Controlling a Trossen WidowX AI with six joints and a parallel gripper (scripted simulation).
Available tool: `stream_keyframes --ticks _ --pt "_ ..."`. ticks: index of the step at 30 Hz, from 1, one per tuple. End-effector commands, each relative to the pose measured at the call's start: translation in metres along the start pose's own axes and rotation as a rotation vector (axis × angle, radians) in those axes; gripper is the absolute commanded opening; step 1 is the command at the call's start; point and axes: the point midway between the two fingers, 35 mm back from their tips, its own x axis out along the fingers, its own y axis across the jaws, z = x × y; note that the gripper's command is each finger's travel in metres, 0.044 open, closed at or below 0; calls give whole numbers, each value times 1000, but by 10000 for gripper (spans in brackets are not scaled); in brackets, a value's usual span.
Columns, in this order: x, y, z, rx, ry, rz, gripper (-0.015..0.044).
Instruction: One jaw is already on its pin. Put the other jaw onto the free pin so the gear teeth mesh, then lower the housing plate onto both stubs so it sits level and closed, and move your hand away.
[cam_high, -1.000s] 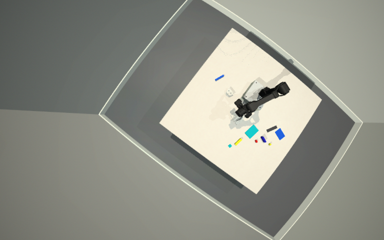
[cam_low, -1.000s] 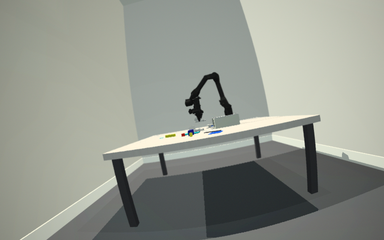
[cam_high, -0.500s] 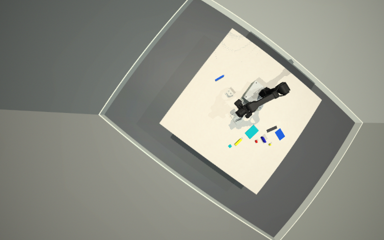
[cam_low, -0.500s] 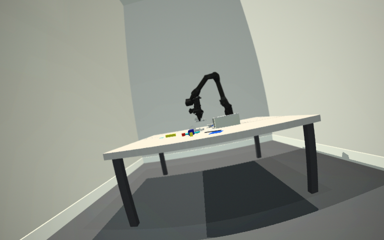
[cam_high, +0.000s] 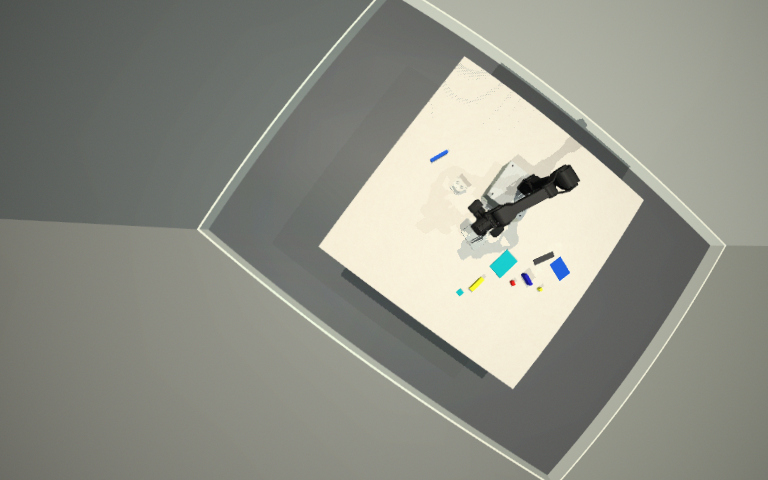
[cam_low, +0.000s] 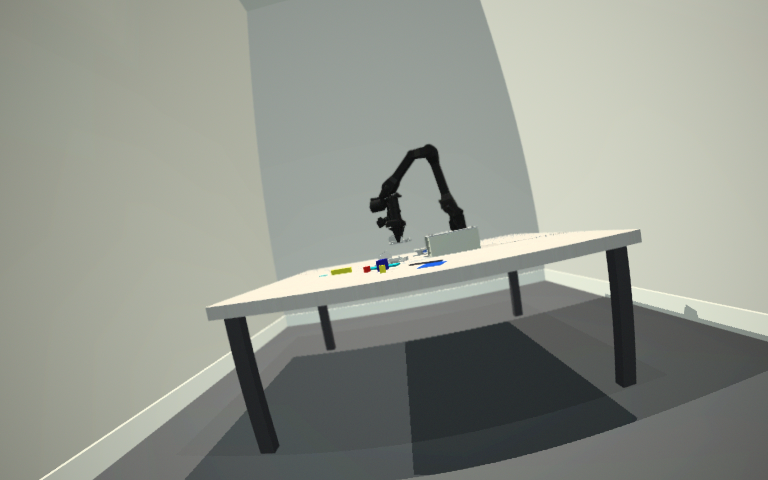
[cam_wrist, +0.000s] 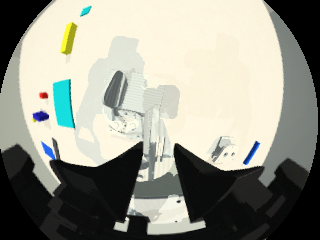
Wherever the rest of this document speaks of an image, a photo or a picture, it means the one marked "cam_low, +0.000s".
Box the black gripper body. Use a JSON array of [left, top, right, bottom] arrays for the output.
[[385, 207, 406, 228]]

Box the yellow rectangular bar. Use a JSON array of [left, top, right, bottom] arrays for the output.
[[331, 267, 352, 276]]

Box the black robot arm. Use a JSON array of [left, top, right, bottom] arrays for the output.
[[369, 144, 467, 231]]

